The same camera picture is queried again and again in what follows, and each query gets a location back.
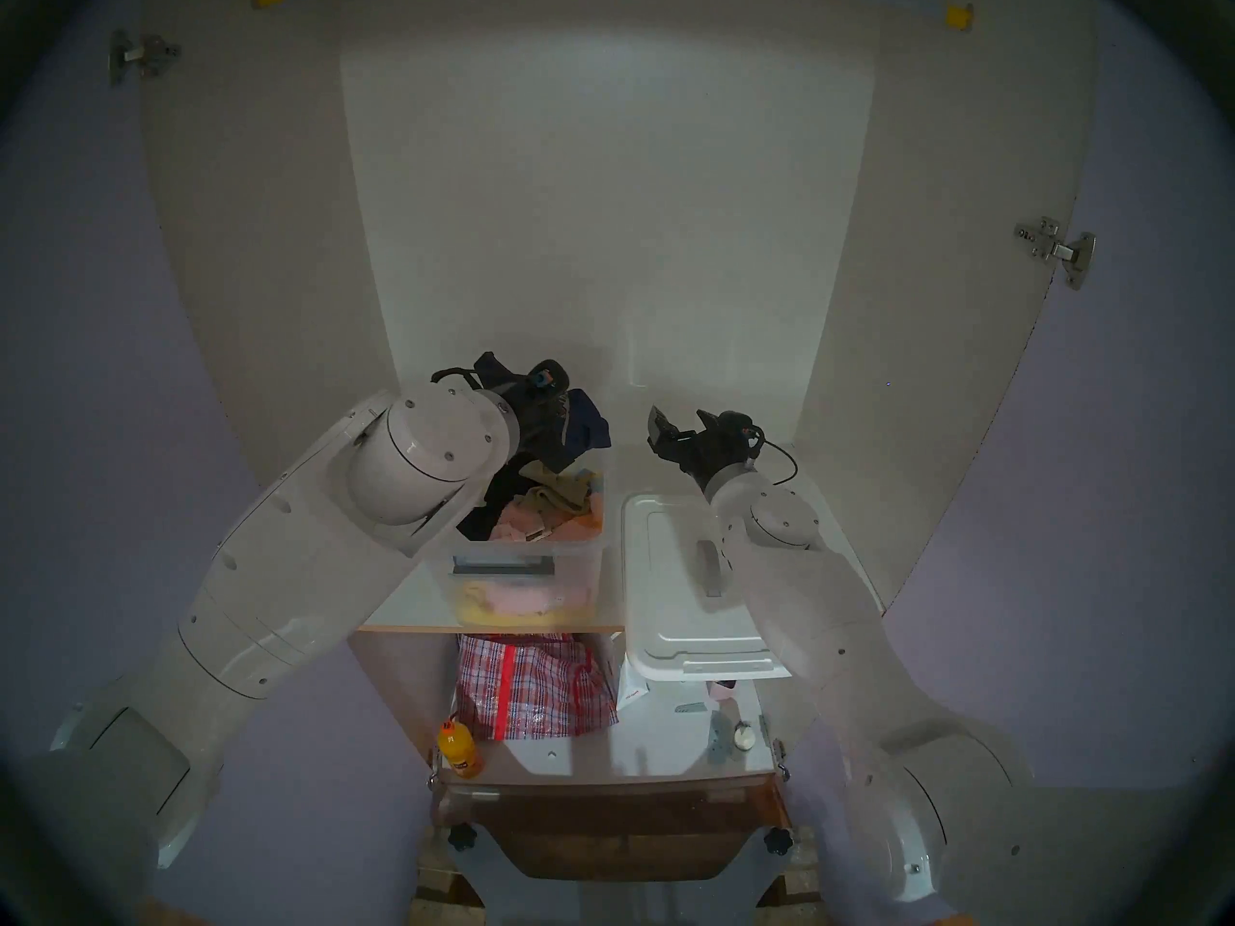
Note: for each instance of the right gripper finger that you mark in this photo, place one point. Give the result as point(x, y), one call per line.
point(662, 430)
point(707, 421)

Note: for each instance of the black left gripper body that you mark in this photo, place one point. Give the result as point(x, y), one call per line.
point(540, 418)

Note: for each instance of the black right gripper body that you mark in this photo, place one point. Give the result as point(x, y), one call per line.
point(719, 456)

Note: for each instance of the navy striped sock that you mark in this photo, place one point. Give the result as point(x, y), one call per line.
point(589, 427)

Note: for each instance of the white plastic bin lid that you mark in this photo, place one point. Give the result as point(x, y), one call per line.
point(666, 596)

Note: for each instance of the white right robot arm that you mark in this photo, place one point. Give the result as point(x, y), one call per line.
point(820, 606)

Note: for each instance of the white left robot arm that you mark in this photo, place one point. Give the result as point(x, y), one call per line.
point(289, 586)

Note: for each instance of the clear plastic storage bin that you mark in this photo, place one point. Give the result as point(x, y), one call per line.
point(579, 586)

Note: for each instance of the lilac cabinet door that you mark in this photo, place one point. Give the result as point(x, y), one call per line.
point(1110, 500)
point(96, 403)

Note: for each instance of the olive green sock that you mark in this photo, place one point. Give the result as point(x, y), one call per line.
point(560, 495)

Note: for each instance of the light blue yellow sock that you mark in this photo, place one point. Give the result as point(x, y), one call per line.
point(590, 480)

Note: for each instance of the pink sock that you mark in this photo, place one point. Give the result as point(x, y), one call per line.
point(516, 524)

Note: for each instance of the orange sock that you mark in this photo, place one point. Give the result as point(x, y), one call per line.
point(584, 524)

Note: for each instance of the black sock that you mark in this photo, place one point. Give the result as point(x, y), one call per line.
point(487, 524)

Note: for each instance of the white shelf board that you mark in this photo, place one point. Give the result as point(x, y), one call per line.
point(415, 606)

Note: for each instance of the red plaid woven bag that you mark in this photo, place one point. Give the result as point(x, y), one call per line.
point(540, 693)

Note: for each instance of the grey rectangular piece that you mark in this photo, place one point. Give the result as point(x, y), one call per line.
point(720, 741)

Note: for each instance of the small metal lower hinge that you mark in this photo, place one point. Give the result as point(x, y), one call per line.
point(436, 770)
point(780, 760)

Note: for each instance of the orange bottle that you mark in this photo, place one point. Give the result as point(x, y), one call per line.
point(459, 748)

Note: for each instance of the brown wooden panel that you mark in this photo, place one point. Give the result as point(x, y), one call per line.
point(627, 828)

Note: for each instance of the metal door hinge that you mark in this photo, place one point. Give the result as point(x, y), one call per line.
point(145, 56)
point(1056, 251)

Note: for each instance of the black star knob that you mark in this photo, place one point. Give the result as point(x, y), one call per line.
point(779, 840)
point(462, 837)

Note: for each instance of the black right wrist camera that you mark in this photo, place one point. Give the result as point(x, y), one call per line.
point(741, 425)

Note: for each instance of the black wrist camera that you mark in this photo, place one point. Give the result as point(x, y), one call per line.
point(547, 376)
point(741, 425)

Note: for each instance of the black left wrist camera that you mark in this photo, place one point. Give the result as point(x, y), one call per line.
point(547, 376)

